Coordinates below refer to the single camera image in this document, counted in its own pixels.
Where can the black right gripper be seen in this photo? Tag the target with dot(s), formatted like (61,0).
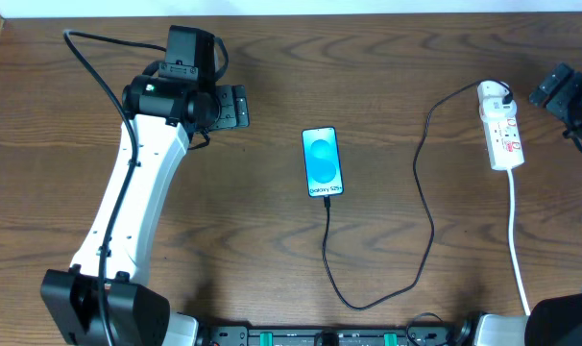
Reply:
(551,87)

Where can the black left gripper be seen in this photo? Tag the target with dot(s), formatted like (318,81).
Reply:
(233,107)

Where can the blue Galaxy smartphone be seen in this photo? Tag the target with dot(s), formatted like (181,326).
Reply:
(322,162)

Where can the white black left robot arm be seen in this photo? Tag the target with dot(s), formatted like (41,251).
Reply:
(103,297)

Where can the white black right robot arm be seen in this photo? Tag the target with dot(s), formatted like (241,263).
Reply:
(555,321)

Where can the white charger plug adapter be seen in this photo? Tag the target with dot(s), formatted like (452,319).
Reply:
(496,101)

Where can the white power strip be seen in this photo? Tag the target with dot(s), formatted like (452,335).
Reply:
(504,144)

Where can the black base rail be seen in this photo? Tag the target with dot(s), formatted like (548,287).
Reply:
(424,335)

